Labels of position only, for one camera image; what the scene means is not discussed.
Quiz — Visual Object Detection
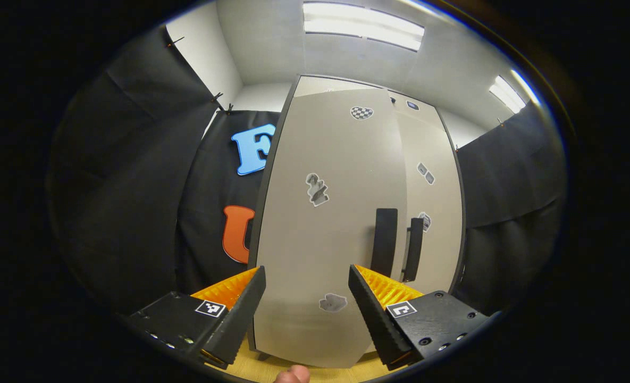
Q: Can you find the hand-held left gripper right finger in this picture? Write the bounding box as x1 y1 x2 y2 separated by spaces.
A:
348 264 493 370

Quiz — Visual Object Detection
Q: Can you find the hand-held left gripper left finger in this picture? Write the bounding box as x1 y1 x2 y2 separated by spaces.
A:
129 265 267 369

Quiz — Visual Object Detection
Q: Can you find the white cabinet door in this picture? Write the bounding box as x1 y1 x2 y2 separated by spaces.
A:
251 88 408 369
389 91 464 296

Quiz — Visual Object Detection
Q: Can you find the white shoe cabinet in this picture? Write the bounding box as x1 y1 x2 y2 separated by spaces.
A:
247 74 467 368

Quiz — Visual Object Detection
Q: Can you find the black backdrop cloth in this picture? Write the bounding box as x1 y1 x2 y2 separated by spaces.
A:
49 27 283 314
450 98 568 314

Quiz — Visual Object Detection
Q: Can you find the small ceiling light panel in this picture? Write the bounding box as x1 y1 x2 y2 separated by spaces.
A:
489 69 541 114

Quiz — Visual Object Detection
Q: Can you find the large ceiling light panel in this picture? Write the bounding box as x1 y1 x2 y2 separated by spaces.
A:
303 2 426 52

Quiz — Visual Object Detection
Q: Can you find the black door handle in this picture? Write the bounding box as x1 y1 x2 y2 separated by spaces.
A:
371 208 399 278
402 217 425 283

